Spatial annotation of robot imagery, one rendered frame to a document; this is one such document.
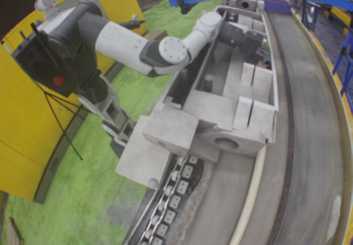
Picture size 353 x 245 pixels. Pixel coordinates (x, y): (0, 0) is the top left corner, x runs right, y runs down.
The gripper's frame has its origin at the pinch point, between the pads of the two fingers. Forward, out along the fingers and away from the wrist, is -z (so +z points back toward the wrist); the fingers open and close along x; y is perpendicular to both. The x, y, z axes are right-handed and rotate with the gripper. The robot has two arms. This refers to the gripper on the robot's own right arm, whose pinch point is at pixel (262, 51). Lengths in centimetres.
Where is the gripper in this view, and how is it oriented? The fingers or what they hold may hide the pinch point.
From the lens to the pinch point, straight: 63.7
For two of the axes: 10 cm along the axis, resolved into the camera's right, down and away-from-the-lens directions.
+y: -3.8, 8.1, -4.6
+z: -9.2, -4.0, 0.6
